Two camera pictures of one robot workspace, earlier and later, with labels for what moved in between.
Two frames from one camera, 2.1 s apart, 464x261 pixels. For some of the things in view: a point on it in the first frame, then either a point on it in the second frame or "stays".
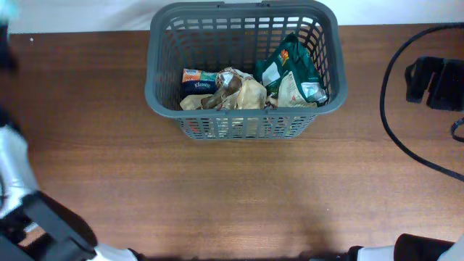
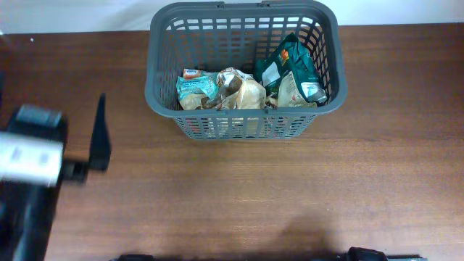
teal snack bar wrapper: [9, 10] to [206, 85]
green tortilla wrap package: [290, 55] stays
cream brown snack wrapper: [224, 96] stays
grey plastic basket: [186, 36] stays
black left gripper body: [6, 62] to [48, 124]
